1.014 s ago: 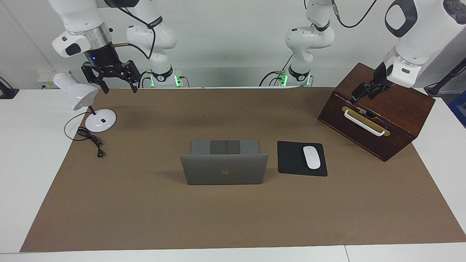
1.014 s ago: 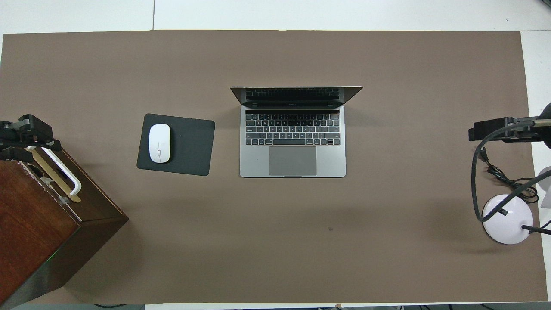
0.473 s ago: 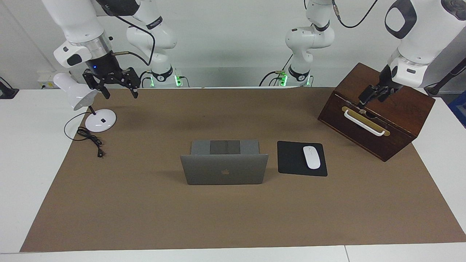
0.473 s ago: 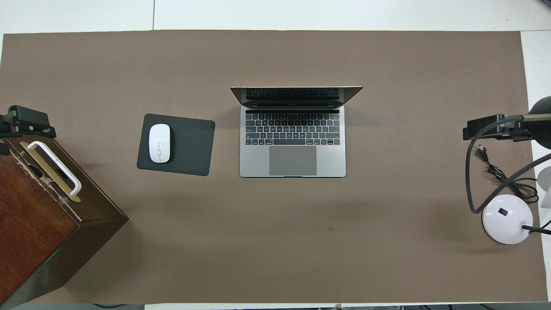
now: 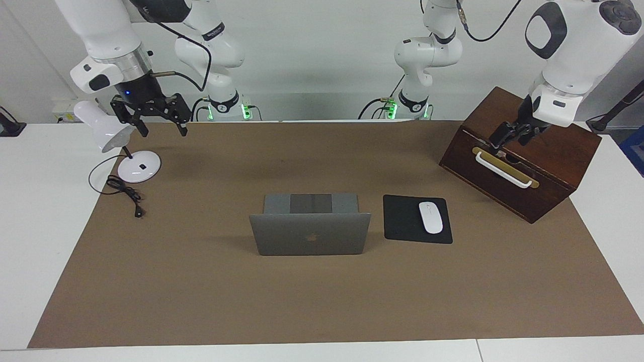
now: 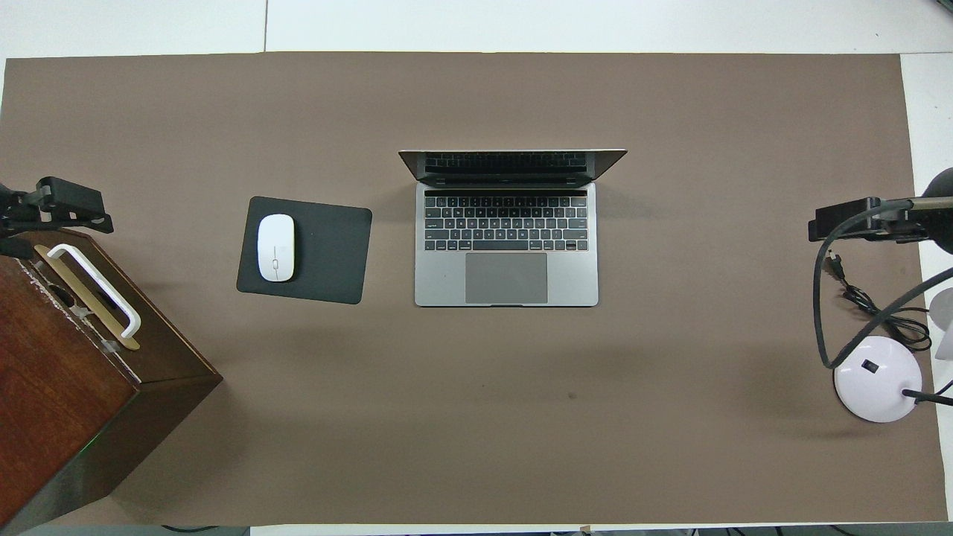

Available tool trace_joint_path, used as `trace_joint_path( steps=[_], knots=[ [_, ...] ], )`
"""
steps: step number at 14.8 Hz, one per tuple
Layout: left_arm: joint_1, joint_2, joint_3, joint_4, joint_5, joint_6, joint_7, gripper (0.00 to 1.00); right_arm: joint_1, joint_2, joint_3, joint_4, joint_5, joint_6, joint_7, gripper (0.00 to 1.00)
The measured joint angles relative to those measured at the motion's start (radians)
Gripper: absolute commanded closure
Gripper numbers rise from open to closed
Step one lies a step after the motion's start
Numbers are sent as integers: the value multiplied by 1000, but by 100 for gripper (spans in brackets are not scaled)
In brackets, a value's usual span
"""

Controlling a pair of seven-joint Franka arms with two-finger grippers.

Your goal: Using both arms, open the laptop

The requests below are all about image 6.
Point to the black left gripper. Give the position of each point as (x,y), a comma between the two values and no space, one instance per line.
(15,216)

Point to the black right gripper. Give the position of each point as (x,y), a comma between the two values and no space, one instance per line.
(944,216)

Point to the silver laptop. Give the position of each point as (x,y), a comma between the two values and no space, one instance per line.
(521,279)

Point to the white desk lamp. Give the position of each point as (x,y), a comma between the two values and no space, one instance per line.
(875,380)

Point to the dark wooden box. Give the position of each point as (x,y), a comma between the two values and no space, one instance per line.
(59,402)

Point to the white computer mouse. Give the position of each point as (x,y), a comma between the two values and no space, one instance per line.
(275,249)

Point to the black mouse pad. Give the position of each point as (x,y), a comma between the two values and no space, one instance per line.
(327,253)

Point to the brown table mat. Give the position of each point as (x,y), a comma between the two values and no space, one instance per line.
(521,417)

